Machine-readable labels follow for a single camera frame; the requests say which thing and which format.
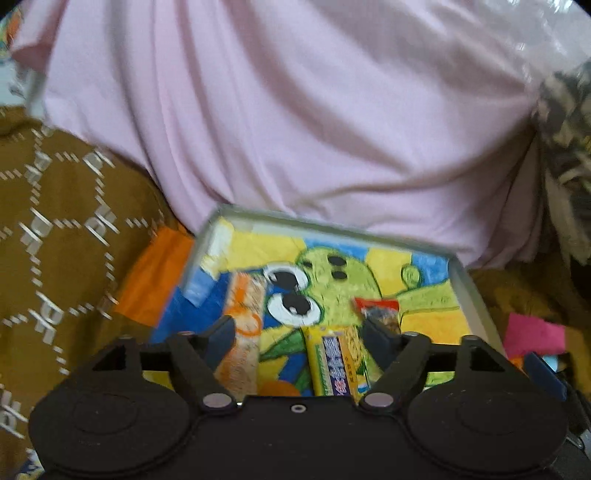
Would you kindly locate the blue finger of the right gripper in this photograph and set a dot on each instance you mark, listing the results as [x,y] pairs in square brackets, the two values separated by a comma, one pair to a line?
[544,377]

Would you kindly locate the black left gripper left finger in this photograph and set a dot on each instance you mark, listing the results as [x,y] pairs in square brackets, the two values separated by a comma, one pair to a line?
[195,357]

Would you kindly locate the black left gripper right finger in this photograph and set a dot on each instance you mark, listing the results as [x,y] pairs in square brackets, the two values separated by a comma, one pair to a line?
[403,360]

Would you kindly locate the small dark nut snack packet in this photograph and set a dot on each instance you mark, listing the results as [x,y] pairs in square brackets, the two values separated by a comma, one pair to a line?
[384,311]

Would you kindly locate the yellow candy bar packet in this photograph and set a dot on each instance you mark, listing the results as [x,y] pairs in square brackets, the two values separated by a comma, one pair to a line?
[336,360]

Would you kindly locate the orange bread bar packet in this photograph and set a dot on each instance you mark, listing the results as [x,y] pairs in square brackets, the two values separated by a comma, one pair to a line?
[244,303]

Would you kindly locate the grey tray with frog drawing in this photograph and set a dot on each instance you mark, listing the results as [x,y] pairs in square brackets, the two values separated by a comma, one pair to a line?
[313,274]

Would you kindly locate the brown PF patterned quilt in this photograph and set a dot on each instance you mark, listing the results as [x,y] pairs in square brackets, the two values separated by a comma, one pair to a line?
[74,220]

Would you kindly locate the pink hanging sheet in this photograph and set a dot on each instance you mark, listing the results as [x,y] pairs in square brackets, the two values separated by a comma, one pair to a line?
[403,118]

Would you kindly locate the plastic bag of clothes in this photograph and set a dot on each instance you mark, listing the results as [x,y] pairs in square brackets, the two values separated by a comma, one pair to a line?
[562,118]

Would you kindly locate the cartoon anime wall poster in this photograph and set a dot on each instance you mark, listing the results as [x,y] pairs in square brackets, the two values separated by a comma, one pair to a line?
[9,27]

